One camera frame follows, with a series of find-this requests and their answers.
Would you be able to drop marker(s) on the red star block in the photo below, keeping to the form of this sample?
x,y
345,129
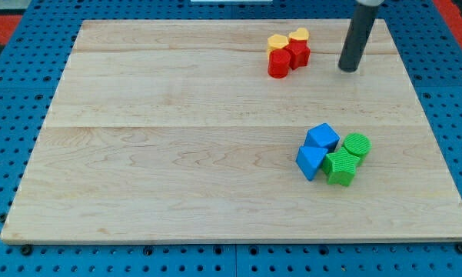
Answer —
x,y
299,53

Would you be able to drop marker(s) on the yellow hexagon block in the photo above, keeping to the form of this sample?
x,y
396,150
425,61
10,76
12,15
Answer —
x,y
275,42

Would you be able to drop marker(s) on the light wooden board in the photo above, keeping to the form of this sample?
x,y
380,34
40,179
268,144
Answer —
x,y
173,132

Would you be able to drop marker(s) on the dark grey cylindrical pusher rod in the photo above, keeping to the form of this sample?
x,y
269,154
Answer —
x,y
361,24

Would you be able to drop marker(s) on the blue cube block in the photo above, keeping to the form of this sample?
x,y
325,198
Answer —
x,y
322,136

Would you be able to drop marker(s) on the green star block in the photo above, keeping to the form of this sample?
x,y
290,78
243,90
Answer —
x,y
340,167

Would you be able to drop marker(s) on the green cylinder block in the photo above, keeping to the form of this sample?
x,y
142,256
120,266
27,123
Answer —
x,y
358,145

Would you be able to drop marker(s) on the blue triangle block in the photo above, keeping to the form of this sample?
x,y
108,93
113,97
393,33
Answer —
x,y
309,159

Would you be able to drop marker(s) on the red cylinder block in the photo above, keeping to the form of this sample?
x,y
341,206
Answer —
x,y
278,63

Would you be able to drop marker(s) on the yellow heart block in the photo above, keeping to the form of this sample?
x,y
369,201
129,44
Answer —
x,y
299,35

